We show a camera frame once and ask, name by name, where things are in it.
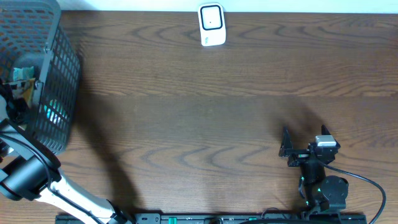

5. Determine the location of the yellow snack bag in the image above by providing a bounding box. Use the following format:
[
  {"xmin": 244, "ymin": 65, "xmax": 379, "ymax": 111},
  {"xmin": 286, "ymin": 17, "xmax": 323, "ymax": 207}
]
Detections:
[{"xmin": 8, "ymin": 78, "xmax": 35, "ymax": 108}]

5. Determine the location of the green tissue pack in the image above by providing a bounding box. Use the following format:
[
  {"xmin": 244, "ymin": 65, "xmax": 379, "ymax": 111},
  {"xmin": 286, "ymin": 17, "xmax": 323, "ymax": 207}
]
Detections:
[{"xmin": 12, "ymin": 67, "xmax": 35, "ymax": 82}]

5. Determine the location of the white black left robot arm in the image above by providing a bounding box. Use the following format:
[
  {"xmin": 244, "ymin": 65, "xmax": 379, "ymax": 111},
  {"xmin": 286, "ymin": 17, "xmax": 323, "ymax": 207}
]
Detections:
[{"xmin": 1, "ymin": 118, "xmax": 136, "ymax": 223}]

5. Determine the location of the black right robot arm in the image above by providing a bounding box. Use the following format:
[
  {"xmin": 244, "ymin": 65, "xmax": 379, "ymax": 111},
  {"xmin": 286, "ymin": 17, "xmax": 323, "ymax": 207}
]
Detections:
[{"xmin": 279, "ymin": 125, "xmax": 349, "ymax": 215}]

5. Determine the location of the white barcode scanner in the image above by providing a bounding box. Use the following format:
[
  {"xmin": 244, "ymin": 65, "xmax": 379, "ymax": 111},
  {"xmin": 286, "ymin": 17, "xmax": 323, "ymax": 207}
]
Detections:
[{"xmin": 198, "ymin": 2, "xmax": 226, "ymax": 47}]

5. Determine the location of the teal item behind basket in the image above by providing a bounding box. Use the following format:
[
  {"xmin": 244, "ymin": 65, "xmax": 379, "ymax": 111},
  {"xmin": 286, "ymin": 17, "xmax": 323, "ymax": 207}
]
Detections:
[{"xmin": 44, "ymin": 100, "xmax": 68, "ymax": 125}]

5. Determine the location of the dark grey plastic basket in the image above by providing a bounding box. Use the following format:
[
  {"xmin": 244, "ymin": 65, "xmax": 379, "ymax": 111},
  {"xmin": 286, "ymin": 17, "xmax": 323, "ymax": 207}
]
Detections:
[{"xmin": 1, "ymin": 0, "xmax": 81, "ymax": 154}]

